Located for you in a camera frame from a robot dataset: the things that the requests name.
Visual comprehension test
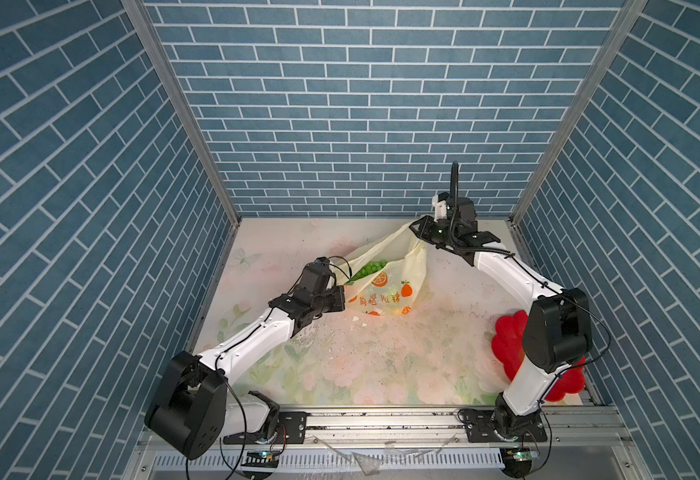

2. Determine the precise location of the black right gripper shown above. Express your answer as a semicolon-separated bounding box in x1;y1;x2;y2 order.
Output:
409;215;459;249

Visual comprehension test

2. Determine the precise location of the yellowish printed plastic bag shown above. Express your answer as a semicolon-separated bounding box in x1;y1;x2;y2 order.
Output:
338;225;428;317

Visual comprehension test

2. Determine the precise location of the red flower shaped plate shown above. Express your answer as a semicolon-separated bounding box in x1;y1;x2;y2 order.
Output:
491;310;585;402

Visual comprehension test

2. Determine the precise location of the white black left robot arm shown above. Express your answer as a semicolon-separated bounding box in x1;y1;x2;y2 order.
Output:
145;257;346;460

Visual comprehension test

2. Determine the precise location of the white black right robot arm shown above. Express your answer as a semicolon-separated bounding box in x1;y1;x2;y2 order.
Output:
409;216;593;440

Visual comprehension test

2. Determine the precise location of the green fake grapes bunch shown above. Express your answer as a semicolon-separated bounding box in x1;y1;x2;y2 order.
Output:
349;260;387;282

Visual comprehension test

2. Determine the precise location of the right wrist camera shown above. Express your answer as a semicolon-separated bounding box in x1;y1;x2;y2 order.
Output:
432;192;451;222

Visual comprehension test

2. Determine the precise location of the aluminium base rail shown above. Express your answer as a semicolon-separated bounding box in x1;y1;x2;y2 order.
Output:
124;406;646;479

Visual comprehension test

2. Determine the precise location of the aluminium right corner post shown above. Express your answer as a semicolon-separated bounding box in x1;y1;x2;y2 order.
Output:
509;0;648;225

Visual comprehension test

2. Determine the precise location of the aluminium corner post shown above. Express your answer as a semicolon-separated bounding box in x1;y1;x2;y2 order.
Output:
122;0;241;229
509;0;648;225

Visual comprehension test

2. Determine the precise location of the aluminium left corner post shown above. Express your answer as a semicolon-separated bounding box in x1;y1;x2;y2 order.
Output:
122;0;241;229

